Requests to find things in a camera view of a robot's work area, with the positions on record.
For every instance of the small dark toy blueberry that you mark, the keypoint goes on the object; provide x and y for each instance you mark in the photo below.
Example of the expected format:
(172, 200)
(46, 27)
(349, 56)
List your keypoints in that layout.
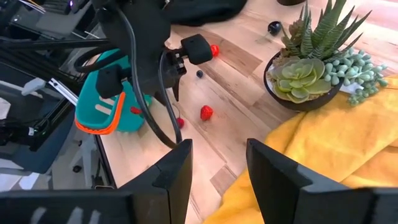
(199, 74)

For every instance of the green basket with orange rim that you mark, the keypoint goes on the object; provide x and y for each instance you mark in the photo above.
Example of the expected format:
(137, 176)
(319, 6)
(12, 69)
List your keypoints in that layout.
(93, 105)

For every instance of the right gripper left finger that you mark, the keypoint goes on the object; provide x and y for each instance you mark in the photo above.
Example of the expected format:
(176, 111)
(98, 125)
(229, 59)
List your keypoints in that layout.
(168, 186)

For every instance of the silver aluminium rail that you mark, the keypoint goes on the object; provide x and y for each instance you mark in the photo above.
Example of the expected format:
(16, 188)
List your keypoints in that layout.
(63, 91)

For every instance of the black metal table frame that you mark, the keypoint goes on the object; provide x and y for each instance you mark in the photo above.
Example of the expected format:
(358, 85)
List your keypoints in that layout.
(105, 161)

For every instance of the dark red toy cherry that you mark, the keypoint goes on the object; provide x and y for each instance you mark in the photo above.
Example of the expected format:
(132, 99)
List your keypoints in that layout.
(180, 123)

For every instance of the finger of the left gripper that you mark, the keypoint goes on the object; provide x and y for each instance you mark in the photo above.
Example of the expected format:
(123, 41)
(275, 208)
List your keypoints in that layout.
(109, 81)
(197, 49)

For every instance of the succulents in black bowl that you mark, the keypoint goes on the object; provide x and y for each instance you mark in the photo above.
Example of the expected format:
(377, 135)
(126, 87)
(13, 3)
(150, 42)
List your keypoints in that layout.
(298, 84)

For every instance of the small red toy tomato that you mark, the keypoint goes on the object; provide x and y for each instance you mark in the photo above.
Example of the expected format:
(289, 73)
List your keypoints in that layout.
(215, 50)

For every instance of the yellow cloth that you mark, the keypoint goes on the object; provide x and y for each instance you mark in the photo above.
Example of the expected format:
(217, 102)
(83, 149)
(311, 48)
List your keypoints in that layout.
(342, 140)

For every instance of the dark toy plum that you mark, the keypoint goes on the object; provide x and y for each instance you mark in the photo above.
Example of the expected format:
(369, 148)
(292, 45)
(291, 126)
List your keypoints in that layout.
(274, 28)

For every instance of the red toy raspberry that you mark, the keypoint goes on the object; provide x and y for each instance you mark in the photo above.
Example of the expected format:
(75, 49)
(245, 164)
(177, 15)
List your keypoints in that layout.
(206, 113)

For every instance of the black cloth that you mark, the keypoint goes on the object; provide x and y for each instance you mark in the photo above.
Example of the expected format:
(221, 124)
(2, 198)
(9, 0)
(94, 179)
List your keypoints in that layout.
(202, 12)

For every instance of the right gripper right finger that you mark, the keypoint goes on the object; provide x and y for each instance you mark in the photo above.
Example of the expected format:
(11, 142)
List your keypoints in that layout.
(286, 193)

